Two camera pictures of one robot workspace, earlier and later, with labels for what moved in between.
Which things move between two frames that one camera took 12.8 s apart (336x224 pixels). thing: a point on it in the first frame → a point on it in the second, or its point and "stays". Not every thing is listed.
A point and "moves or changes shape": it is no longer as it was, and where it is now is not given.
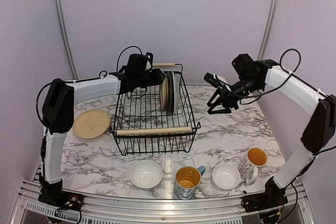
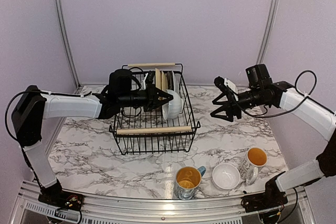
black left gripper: (157, 78) → (152, 98)
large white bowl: (146, 174) → (173, 108)
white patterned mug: (255, 158) stays
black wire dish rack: (158, 119) stays
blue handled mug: (187, 179) stays
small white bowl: (226, 176) stays
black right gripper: (227, 100) → (229, 103)
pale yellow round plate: (91, 124) moves or changes shape
